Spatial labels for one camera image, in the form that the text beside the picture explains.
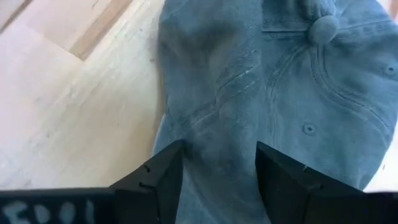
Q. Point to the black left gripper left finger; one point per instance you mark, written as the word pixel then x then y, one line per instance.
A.
pixel 146 199

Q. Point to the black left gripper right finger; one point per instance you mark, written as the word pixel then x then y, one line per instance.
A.
pixel 295 199

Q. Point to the navy blue baseball cap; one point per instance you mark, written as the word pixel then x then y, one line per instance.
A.
pixel 248 77

